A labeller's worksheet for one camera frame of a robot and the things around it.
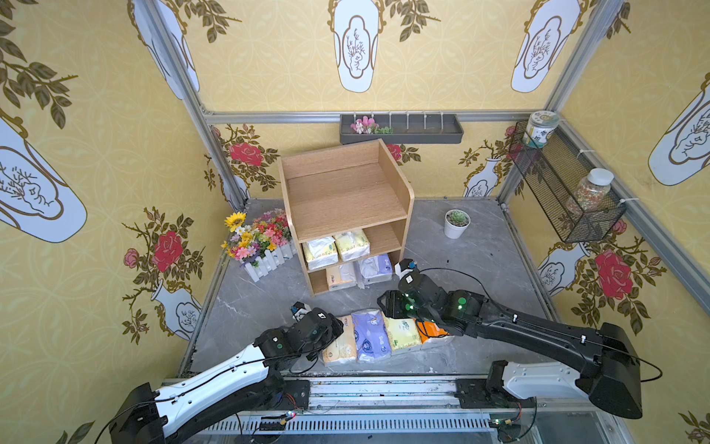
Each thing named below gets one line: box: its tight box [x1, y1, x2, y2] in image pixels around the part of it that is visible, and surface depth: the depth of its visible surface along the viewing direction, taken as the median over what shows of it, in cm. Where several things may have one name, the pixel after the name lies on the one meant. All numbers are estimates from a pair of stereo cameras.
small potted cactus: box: [443, 208, 471, 240], surface depth 105 cm
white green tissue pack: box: [304, 236, 339, 272], surface depth 80 cm
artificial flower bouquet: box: [220, 208, 293, 268], surface depth 90 cm
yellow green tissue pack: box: [380, 311, 423, 351], surface depth 81 cm
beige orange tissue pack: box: [322, 315, 358, 365], surface depth 79 cm
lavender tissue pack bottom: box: [358, 253, 393, 285], surface depth 92 cm
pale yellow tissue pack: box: [335, 228, 371, 262], surface depth 83 cm
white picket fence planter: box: [243, 239, 298, 284], surface depth 97 cm
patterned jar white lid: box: [522, 110, 562, 149], surface depth 87 cm
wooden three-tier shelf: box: [277, 138, 416, 297], surface depth 82 cm
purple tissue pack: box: [351, 308, 392, 362], surface depth 81 cm
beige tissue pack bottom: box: [325, 261, 357, 291], surface depth 92 cm
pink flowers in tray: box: [350, 115, 394, 135], surface depth 89 cm
